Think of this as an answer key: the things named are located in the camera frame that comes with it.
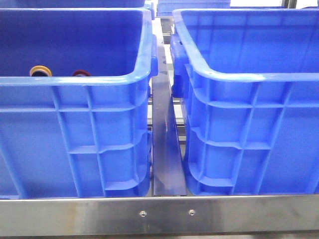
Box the red push button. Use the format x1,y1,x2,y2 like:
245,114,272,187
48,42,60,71
72,69,92,77

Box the steel rack crossbars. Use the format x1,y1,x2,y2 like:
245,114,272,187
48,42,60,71
147,98,186,145

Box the steel divider bar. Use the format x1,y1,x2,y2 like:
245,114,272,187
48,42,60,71
152,40,187,196

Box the blue plastic bin right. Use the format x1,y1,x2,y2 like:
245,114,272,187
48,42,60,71
170,8,319,195

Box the blue plastic bin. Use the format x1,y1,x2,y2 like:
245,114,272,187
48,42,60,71
0,8,158,199
170,8,319,195

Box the blue plastic bin left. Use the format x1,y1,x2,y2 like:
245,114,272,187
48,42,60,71
0,8,158,199

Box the blue bin far centre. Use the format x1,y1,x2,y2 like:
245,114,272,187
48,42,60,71
157,0,231,17

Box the blue bin far left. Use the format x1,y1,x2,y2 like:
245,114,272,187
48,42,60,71
0,0,154,9

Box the stainless steel front rail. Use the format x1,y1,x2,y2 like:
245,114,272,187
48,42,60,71
0,195,319,237

